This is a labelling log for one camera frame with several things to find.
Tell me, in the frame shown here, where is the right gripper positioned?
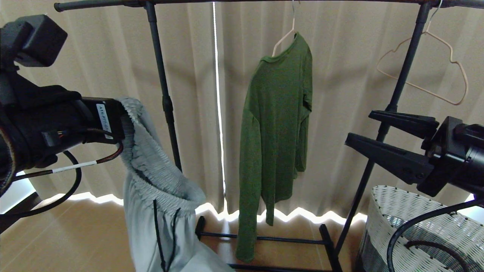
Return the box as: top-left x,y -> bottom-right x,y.
345,110 -> 484,197

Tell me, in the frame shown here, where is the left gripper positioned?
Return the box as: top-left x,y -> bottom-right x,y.
19,97 -> 126,167

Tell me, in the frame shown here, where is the green long-sleeved shirt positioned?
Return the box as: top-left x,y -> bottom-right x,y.
236,32 -> 313,263

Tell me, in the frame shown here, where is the pale grey garment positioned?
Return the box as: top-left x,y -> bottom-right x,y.
115,97 -> 235,272

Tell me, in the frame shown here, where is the pink clothes hanger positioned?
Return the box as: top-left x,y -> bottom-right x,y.
271,0 -> 297,57
377,0 -> 468,105

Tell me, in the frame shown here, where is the white laundry basket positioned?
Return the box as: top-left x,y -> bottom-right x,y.
355,185 -> 484,272

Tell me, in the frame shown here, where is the black clothes rack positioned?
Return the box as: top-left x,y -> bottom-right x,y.
54,0 -> 484,272

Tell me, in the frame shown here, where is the beige curtain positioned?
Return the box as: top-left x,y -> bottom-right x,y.
0,0 -> 484,223

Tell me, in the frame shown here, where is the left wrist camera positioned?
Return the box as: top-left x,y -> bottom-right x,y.
0,14 -> 68,72

